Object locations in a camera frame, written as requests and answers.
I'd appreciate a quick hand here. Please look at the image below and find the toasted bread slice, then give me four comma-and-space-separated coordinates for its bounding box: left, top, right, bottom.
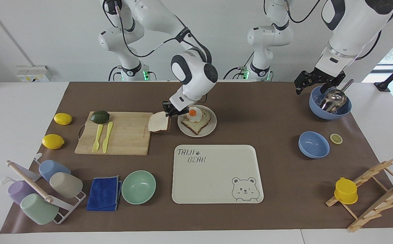
180, 110, 212, 135

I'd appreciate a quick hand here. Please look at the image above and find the beige cup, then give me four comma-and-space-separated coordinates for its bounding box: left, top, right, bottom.
49, 172, 83, 199

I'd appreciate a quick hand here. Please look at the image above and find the black cable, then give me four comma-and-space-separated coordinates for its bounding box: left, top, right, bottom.
113, 0, 212, 63
284, 0, 322, 24
223, 51, 255, 80
108, 65, 120, 82
354, 30, 383, 61

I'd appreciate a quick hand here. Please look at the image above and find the purple cup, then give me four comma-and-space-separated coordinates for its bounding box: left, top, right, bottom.
7, 180, 37, 206

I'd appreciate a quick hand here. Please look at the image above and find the yellow-green plastic fork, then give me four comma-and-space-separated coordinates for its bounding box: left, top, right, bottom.
92, 124, 104, 153

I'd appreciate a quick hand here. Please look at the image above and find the round cream plate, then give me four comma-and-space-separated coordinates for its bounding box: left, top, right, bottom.
177, 105, 217, 138

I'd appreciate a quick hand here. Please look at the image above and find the silver metal ladle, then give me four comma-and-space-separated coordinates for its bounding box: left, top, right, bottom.
319, 79, 355, 113

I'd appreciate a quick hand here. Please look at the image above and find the green bowl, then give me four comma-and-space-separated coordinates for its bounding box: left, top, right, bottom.
121, 170, 157, 205

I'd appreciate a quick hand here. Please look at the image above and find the large blue bowl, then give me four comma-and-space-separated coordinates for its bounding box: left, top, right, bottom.
309, 85, 352, 120

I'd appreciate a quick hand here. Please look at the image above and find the wooden cutting board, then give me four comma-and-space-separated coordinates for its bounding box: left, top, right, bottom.
74, 111, 154, 156

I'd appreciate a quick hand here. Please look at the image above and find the yellow lemon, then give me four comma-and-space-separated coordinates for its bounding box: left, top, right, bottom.
42, 134, 65, 150
54, 113, 73, 125

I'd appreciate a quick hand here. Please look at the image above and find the white cup rack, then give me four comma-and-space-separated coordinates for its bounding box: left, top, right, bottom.
0, 153, 87, 225

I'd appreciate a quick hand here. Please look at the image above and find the cream tray with bear print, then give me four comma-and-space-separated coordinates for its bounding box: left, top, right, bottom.
171, 144, 264, 204

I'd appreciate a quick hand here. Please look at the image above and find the white bread slice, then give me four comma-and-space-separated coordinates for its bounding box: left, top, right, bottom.
148, 111, 172, 134

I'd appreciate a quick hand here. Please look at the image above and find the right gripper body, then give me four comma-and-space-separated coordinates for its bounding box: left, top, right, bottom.
170, 102, 190, 116

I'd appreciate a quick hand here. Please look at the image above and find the wooden drying rack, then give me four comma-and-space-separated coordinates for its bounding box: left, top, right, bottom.
326, 155, 393, 233

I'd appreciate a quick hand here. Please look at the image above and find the white power strip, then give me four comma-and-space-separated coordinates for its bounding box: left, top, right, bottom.
16, 65, 50, 83

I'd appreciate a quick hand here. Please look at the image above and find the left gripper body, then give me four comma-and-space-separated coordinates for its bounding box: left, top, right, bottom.
312, 67, 346, 85

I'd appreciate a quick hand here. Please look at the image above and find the small blue bowl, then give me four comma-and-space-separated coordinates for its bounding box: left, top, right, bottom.
298, 131, 330, 159

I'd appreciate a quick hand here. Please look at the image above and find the dark green avocado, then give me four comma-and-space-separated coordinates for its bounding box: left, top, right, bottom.
90, 110, 110, 124

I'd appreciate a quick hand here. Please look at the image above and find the blue folded cloth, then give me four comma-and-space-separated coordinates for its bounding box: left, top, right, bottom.
86, 175, 123, 212

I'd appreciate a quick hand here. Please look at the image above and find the yellow-green plastic knife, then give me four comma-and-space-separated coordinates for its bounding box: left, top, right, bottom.
102, 121, 114, 154

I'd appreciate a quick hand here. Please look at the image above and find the blue cup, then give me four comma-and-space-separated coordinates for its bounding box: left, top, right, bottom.
39, 159, 71, 182

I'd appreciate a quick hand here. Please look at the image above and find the yellow cup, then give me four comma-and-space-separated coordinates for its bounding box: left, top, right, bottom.
334, 177, 358, 205

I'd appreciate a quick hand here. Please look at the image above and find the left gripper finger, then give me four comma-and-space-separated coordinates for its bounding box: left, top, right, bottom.
320, 77, 346, 94
294, 70, 319, 95

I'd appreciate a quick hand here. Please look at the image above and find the green cup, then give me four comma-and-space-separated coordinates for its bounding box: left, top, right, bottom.
20, 193, 60, 225

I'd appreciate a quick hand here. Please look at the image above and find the fried egg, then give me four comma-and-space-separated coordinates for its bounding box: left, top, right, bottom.
186, 106, 203, 123

